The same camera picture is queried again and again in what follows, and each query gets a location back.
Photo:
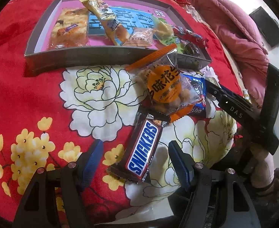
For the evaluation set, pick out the pink quilted duvet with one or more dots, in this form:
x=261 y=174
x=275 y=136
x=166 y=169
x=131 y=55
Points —
x=225 y=16

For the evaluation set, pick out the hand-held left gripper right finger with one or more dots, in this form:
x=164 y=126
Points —
x=181 y=171

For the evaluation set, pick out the yellow rice cracker packet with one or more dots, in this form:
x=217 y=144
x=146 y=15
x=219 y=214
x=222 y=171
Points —
x=67 y=30

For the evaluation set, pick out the small gold candy packet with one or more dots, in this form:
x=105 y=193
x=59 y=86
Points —
x=212 y=79

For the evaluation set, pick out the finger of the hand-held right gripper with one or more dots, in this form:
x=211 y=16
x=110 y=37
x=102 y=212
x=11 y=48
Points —
x=216 y=92
x=237 y=98

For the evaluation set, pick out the person's right forearm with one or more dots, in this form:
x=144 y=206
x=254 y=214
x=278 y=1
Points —
x=272 y=197

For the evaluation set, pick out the long yellow bread packet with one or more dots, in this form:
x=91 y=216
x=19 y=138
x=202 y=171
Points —
x=101 y=11

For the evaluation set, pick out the small clear biscuit packet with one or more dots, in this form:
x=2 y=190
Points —
x=141 y=36

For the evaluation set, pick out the green jelly packet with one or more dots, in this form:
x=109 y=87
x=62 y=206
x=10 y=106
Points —
x=163 y=29

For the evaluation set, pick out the black box on floor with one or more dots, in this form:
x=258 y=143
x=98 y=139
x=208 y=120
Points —
x=267 y=27

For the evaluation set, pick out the person's right hand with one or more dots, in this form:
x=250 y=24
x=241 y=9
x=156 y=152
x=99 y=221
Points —
x=261 y=163

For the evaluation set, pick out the red floral blanket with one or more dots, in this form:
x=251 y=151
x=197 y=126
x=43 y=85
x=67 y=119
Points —
x=23 y=87

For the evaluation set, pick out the blue cookie packet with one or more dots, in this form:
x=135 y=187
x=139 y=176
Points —
x=197 y=90

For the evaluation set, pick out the shallow pink-lined cardboard box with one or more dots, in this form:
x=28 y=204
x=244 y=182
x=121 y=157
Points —
x=70 y=57

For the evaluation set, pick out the red cartoon snack packet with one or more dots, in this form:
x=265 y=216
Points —
x=189 y=34

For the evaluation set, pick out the brown chocolate bar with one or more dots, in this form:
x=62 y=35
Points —
x=143 y=149

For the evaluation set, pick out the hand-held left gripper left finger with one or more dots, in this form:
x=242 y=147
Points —
x=93 y=163

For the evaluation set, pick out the dark clear-wrapped cake packet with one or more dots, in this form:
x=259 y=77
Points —
x=191 y=49

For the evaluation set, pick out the orange peanut packet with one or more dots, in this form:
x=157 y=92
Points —
x=164 y=87

